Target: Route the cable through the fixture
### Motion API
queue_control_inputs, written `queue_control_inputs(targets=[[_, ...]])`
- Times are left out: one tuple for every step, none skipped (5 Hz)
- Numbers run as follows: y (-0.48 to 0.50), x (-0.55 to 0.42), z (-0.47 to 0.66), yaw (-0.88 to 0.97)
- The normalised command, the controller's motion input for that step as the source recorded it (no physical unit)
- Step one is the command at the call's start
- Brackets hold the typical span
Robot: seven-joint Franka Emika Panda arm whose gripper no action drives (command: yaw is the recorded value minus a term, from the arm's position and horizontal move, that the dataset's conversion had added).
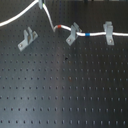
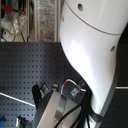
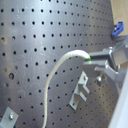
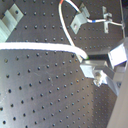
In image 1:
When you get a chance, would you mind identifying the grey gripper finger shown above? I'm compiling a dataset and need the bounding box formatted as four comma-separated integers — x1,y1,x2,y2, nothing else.
38,0,45,9

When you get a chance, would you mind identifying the white cable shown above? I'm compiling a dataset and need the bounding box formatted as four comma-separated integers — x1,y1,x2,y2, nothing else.
0,0,128,37

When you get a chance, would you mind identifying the left grey cable clip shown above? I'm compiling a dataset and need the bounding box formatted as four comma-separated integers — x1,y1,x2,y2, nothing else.
18,28,38,51

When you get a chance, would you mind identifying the grey cable clip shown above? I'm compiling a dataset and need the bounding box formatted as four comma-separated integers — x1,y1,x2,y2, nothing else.
103,21,114,45
66,23,82,46
18,28,38,51

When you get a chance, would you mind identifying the middle grey cable clip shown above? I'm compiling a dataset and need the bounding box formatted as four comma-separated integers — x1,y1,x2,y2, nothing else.
66,23,82,46

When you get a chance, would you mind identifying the right grey cable clip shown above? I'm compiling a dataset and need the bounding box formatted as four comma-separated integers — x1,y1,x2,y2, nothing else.
103,21,114,45

